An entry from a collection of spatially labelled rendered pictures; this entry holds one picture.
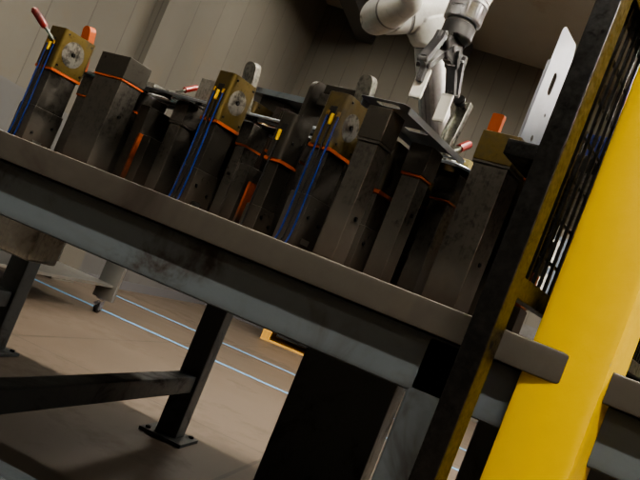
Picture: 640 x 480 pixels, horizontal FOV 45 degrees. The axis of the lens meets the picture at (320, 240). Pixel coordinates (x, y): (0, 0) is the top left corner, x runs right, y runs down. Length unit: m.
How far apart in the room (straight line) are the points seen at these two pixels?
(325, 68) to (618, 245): 8.01
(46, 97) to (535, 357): 1.66
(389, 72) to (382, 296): 7.81
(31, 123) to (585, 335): 1.69
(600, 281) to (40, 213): 0.80
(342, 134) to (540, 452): 0.83
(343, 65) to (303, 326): 7.89
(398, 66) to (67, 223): 7.71
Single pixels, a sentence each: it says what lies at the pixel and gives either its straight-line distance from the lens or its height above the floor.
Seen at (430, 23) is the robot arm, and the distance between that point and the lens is 2.40.
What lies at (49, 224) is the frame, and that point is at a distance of 1.23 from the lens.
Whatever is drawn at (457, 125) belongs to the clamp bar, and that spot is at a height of 1.15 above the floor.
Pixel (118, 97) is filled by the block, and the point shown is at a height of 0.92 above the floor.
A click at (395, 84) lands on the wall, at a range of 8.71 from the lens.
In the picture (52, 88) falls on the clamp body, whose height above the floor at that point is 0.90.
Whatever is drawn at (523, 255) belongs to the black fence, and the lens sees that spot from 0.90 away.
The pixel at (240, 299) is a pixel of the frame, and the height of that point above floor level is 0.60.
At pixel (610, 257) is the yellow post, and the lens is 1.00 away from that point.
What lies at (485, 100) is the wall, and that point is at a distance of 8.57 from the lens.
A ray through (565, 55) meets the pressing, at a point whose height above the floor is 1.30.
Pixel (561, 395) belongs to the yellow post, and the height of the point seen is 0.65.
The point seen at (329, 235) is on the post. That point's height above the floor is 0.75.
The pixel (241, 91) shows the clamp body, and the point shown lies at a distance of 1.85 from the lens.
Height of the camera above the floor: 0.66
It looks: 3 degrees up
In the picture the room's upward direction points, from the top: 22 degrees clockwise
